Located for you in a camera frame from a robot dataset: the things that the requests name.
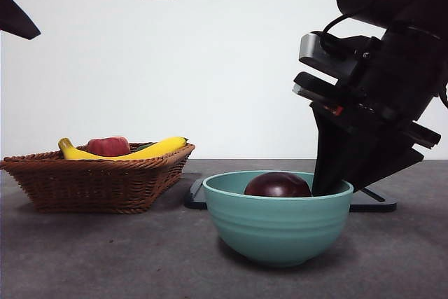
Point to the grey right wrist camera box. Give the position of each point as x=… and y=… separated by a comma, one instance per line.
x=315, y=50

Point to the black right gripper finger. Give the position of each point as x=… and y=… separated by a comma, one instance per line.
x=332, y=152
x=388, y=159

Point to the black rectangular tray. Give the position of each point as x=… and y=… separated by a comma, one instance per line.
x=374, y=204

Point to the green avocado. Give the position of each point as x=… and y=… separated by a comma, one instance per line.
x=144, y=145

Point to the dark purple plum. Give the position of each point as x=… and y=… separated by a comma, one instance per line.
x=276, y=185

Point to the brown wicker basket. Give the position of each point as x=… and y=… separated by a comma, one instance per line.
x=91, y=187

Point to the red apple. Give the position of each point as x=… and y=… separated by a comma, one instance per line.
x=108, y=145

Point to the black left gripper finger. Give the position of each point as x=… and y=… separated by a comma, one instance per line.
x=15, y=20

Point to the teal ribbed bowl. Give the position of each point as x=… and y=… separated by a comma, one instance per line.
x=276, y=225

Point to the yellow banana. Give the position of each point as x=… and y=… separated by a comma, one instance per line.
x=164, y=146

